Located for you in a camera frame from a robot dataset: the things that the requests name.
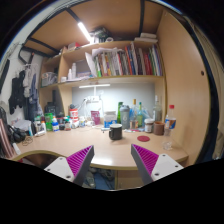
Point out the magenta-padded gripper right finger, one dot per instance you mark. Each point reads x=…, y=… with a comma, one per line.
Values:
x=166, y=165

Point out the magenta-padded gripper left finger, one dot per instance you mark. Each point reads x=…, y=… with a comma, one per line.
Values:
x=60, y=166

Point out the clear red-capped water bottle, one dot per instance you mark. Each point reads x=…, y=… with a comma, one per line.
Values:
x=170, y=124

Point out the brown ceramic cup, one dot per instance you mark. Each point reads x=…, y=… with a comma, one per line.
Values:
x=159, y=128

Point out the blue-capped white bottle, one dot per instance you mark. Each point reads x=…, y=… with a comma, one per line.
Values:
x=55, y=125

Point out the white-lidded brown jar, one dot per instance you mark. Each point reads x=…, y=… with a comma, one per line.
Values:
x=149, y=126

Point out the green container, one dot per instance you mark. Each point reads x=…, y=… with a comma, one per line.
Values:
x=48, y=121

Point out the pink pen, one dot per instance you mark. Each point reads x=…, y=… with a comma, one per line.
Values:
x=132, y=130

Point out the red and white can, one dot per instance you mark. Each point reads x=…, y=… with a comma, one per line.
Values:
x=74, y=115

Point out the tall clear glass bottle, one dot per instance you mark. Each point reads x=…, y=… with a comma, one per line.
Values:
x=157, y=111

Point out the green-capped bottle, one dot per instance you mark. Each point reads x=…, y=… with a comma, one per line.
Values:
x=140, y=116

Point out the magenta pouch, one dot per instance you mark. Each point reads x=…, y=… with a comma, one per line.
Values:
x=95, y=117

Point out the black mug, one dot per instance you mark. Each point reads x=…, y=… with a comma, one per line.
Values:
x=115, y=132

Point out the blue and white box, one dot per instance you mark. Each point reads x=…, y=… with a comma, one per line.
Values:
x=110, y=120

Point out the green bottle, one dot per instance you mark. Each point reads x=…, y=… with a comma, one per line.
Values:
x=119, y=111

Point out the white power strip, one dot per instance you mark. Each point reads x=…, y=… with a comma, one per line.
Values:
x=92, y=99

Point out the hanging dark clothes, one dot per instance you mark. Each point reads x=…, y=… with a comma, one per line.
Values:
x=16, y=93

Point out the white desk lamp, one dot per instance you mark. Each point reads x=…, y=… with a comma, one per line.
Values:
x=95, y=85

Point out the ceiling light bar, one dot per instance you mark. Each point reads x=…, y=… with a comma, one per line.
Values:
x=84, y=31

